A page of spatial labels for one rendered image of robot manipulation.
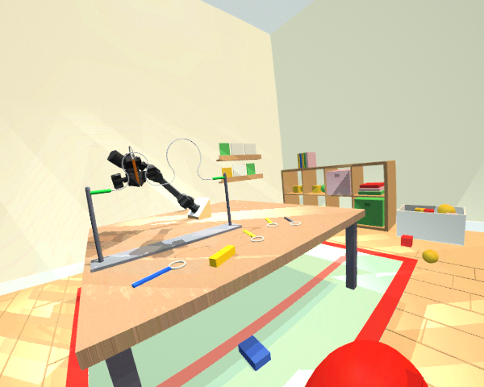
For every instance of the blue rectangular block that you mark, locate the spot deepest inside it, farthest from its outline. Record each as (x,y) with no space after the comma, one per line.
(254,352)

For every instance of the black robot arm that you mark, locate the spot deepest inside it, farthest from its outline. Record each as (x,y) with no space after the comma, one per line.
(184,200)

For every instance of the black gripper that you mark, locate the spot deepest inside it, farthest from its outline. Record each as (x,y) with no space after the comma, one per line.
(118,181)

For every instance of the yellow rectangular bar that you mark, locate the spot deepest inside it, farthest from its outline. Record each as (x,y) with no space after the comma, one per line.
(222,255)

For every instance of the white loop with blue handle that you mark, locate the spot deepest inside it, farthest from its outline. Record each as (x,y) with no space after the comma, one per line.
(155,275)

